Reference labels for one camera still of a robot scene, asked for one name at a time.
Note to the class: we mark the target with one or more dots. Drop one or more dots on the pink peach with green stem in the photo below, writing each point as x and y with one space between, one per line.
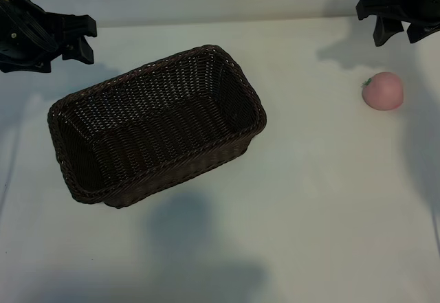
383 91

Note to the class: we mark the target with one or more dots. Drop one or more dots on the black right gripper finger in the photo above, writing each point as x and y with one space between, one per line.
386 28
421 33

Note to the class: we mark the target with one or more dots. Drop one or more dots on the dark brown wicker basket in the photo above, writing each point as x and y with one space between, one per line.
154 117

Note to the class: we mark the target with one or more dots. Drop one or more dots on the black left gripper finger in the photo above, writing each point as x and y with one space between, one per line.
80 50
31 66

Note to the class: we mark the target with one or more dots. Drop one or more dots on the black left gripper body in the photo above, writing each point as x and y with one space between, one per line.
68 24

